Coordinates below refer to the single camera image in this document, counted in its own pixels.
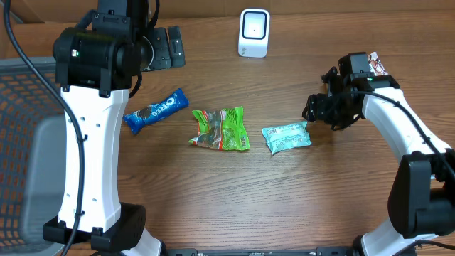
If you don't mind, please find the green snack bag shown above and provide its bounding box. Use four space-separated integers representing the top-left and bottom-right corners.
188 106 250 151

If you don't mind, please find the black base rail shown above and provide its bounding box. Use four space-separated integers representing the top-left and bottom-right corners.
162 246 360 256

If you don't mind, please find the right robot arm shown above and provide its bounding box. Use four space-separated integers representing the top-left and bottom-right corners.
302 52 454 256

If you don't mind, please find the teal snack packet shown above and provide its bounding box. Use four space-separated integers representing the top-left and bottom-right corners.
262 121 311 155

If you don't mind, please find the beige cookie snack bag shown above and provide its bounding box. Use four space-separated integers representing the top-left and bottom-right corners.
367 52 388 76

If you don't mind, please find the white barcode scanner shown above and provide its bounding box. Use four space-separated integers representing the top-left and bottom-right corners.
238 9 270 58

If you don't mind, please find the grey plastic mesh basket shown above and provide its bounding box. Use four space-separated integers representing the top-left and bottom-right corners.
1 58 66 255

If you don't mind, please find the blue oreo packet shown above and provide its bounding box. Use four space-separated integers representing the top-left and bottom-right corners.
123 88 189 134

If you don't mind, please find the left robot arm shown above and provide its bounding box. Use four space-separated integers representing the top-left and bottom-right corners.
43 0 166 256

